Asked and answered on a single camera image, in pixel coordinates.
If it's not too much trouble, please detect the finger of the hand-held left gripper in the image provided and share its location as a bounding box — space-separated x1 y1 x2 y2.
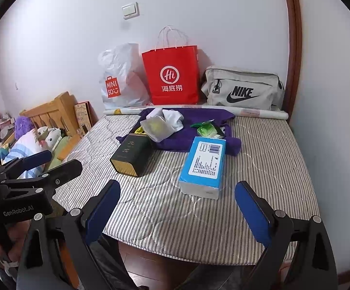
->
0 150 53 180
0 159 83 194

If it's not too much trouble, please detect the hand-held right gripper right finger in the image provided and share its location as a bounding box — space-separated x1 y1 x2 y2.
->
235 181 339 290

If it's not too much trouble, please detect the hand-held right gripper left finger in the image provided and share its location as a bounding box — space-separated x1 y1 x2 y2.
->
16 179 121 290

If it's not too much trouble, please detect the green snack packet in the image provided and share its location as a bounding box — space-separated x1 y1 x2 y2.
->
190 121 226 138

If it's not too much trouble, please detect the white sock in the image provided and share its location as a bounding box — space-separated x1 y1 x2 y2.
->
162 109 184 133

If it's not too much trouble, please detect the person's left hand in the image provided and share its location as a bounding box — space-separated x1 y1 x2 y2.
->
0 219 33 267

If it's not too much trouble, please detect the blue striped pillow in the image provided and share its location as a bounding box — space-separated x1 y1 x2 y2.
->
4 131 47 179

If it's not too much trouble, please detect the green bed sheet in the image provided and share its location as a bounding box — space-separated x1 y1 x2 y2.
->
46 136 73 170

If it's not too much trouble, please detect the white spotted plush toy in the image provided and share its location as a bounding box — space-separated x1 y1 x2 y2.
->
34 125 65 152

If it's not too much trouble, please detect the purple plush toy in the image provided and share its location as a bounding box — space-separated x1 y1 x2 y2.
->
15 116 36 139

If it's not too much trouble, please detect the wooden bed headboard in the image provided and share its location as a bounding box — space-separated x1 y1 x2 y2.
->
19 91 83 161

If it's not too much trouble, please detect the grey striped mattress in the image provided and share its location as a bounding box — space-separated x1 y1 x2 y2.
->
52 113 320 262

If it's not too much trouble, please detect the dark green tea box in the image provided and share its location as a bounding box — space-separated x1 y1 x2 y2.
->
110 133 151 178

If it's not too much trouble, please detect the blue tissue pack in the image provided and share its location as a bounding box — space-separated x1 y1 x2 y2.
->
179 136 227 200

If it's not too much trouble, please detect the purple towel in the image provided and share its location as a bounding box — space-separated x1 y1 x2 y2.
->
116 107 242 157

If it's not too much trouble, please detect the grey waist bag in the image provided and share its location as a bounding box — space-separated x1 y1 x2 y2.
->
201 65 285 111

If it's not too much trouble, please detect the white plastic shopping bag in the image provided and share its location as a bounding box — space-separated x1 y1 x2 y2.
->
98 43 151 109

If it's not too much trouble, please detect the red paper bag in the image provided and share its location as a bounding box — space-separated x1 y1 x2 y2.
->
141 26 200 106

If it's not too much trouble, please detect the white wall switch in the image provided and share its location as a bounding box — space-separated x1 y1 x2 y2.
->
122 2 140 19

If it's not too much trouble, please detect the brown wooden door frame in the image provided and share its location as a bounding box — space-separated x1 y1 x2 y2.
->
281 0 303 124

